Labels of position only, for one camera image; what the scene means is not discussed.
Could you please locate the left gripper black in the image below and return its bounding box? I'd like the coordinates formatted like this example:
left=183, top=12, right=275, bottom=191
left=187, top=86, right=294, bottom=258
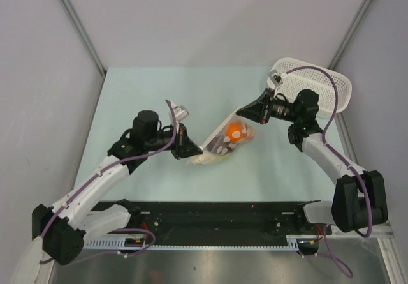
left=145, top=123, right=201, bottom=160

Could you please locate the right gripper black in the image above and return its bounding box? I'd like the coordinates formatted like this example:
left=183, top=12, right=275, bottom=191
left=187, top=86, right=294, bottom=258
left=237, top=88, right=300, bottom=124

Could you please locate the clear zip top bag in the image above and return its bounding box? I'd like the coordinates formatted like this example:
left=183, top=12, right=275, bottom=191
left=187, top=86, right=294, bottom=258
left=200, top=109, right=255, bottom=157

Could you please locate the orange fake tangerine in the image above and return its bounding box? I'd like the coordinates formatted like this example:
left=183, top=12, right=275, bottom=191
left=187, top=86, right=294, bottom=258
left=224, top=121, right=249, bottom=144

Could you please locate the dark purple fake fruit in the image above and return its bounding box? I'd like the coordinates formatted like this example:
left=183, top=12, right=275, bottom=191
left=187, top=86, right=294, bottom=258
left=214, top=142, right=237, bottom=156

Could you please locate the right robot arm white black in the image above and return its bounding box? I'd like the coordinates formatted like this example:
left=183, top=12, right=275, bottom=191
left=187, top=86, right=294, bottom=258
left=237, top=89, right=388, bottom=237

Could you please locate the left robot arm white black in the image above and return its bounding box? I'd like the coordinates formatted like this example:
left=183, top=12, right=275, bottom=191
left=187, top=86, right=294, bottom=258
left=32, top=106, right=203, bottom=265

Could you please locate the fake green onion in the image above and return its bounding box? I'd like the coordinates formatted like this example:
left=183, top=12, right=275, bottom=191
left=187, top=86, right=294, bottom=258
left=187, top=151, right=229, bottom=165

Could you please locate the red fake persimmon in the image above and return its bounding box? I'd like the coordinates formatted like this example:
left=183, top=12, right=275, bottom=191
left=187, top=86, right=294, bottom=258
left=243, top=124, right=256, bottom=141

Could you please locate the white perforated plastic basket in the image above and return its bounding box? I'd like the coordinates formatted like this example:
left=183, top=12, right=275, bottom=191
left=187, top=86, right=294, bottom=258
left=271, top=57, right=352, bottom=119

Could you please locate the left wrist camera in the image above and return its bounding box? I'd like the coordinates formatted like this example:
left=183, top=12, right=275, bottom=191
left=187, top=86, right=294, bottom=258
left=165, top=100, right=189, bottom=127

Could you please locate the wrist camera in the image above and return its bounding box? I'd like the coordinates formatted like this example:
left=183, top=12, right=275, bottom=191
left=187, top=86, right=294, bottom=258
left=165, top=100, right=189, bottom=127
left=267, top=70, right=283, bottom=90

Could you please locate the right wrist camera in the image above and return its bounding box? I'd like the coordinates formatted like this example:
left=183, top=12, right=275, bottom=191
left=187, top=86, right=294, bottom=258
left=267, top=70, right=283, bottom=90

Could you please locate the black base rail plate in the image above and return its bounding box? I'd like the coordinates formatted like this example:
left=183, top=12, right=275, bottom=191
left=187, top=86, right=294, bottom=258
left=125, top=201, right=324, bottom=247

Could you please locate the white slotted cable duct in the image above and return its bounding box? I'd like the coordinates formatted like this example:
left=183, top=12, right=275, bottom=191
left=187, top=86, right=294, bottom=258
left=84, top=237, right=126, bottom=249

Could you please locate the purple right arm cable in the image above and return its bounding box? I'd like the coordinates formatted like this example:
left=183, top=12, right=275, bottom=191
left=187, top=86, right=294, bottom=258
left=277, top=66, right=374, bottom=278

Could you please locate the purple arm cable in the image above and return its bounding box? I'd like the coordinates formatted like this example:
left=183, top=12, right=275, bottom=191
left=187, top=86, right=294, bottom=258
left=277, top=66, right=374, bottom=278
left=38, top=100, right=186, bottom=265

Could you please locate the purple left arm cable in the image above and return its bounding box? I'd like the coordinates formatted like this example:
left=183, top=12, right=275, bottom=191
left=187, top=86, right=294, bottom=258
left=38, top=100, right=186, bottom=265

